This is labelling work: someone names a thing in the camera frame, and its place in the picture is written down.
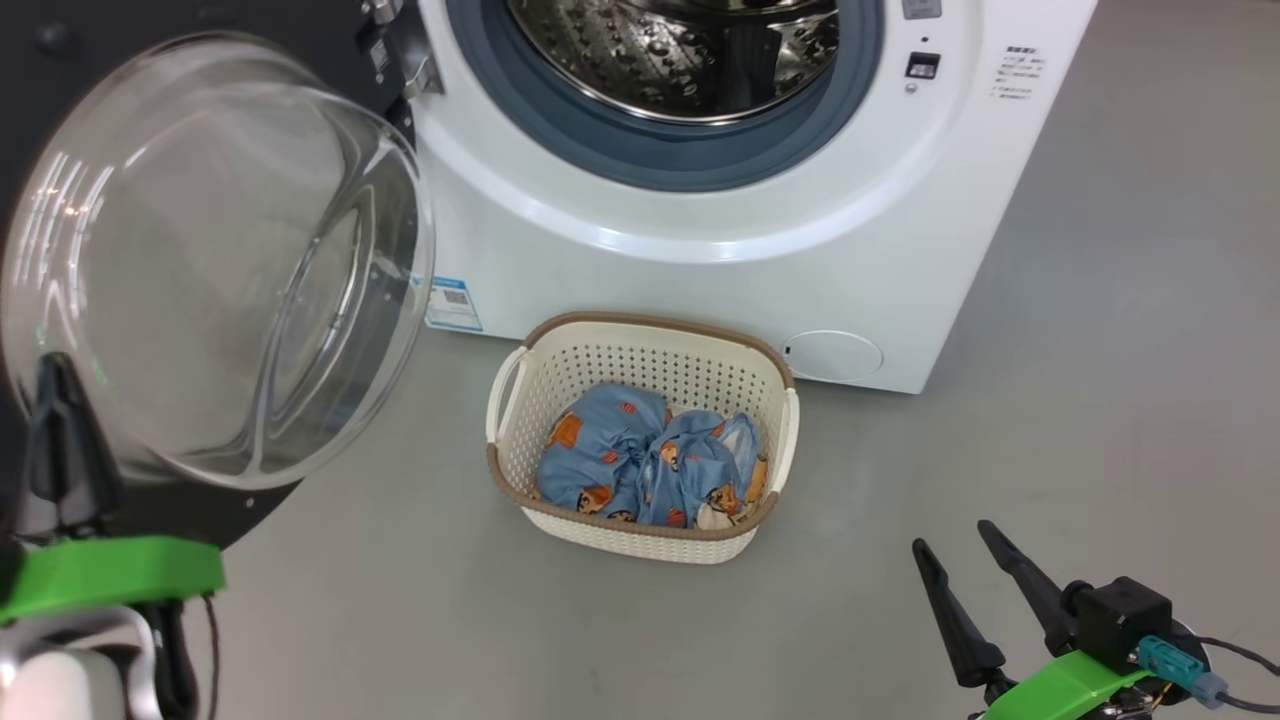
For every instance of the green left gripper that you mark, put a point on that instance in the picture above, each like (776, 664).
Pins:
(110, 575)

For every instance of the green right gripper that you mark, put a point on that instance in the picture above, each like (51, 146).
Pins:
(1060, 690)

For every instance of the black round glass washer door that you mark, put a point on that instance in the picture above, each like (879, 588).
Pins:
(200, 250)

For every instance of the blue bear-print garment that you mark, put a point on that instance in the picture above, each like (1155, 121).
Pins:
(595, 440)

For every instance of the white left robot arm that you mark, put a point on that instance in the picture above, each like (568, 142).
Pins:
(60, 680)

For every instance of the white front-load washing machine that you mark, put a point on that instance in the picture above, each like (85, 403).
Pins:
(700, 290)

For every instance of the black metal door hinge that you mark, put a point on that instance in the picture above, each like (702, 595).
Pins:
(405, 60)

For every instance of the black door lock slot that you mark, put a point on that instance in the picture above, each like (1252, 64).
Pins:
(921, 66)

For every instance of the stainless steel washer drum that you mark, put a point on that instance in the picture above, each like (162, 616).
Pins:
(700, 60)

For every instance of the round white filter cover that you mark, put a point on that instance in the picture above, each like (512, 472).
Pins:
(832, 356)

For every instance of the blue energy label sticker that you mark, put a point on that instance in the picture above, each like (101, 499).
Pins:
(455, 305)

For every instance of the cream perforated laundry basket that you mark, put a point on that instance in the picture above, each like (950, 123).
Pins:
(640, 365)

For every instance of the grey warning sticker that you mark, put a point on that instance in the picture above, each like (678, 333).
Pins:
(920, 8)

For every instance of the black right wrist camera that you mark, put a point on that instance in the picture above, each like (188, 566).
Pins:
(1125, 615)

